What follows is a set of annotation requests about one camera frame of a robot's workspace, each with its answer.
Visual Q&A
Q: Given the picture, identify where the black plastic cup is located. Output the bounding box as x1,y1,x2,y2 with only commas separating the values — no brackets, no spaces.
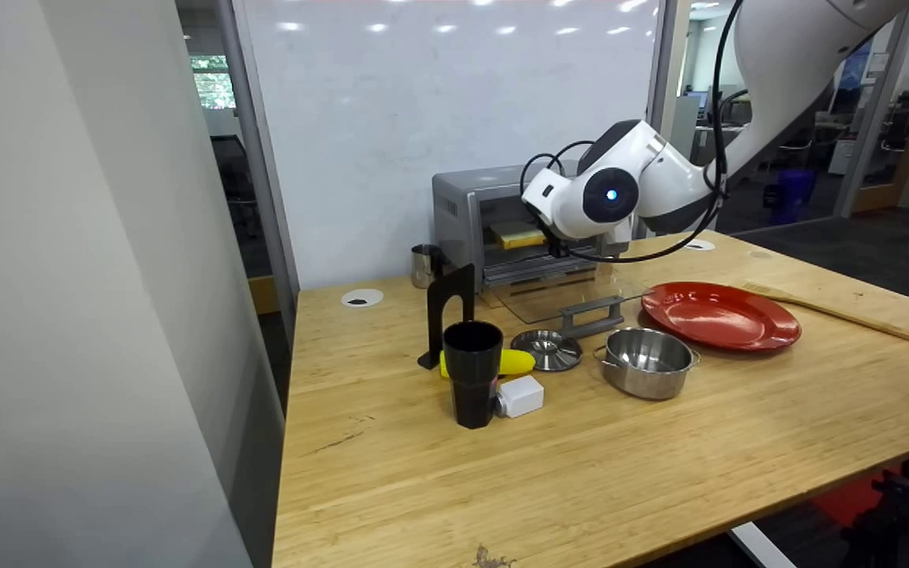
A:
441,317,505,432

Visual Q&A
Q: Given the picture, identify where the steel pot lid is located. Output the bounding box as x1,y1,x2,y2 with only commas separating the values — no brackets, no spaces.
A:
509,327,588,374

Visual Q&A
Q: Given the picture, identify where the silver toaster oven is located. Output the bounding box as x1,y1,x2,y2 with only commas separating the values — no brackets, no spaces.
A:
430,160,636,295

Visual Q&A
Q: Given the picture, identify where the small steel pot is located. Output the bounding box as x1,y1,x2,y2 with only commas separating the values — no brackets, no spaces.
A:
595,325,699,402

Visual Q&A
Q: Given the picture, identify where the black metal bookend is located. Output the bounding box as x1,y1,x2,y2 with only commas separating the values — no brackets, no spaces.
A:
415,263,480,371

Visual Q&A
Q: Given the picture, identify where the small white block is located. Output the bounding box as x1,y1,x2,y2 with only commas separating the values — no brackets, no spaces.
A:
492,371,546,418

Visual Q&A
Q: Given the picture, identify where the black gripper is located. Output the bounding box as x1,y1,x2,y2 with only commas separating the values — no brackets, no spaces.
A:
540,224,574,263

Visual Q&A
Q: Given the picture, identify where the yellow toy corn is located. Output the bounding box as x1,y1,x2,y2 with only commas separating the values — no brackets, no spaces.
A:
434,347,540,382

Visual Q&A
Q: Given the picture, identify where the blue bin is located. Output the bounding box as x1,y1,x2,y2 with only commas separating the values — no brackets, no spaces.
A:
767,166,820,224

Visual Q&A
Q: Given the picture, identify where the wooden slotted spatula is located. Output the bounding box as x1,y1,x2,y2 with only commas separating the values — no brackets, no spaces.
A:
735,278,909,347

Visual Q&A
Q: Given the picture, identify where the red plate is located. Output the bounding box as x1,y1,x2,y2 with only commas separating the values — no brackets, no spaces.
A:
636,278,804,357

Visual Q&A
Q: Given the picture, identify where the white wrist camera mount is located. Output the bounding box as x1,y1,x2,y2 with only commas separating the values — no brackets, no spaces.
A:
517,166,574,237

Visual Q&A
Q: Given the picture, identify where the red object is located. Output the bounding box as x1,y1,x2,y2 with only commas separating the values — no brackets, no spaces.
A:
810,467,899,530

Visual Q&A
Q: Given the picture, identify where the white glass whiteboard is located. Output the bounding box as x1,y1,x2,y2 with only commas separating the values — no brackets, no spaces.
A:
230,0,677,292

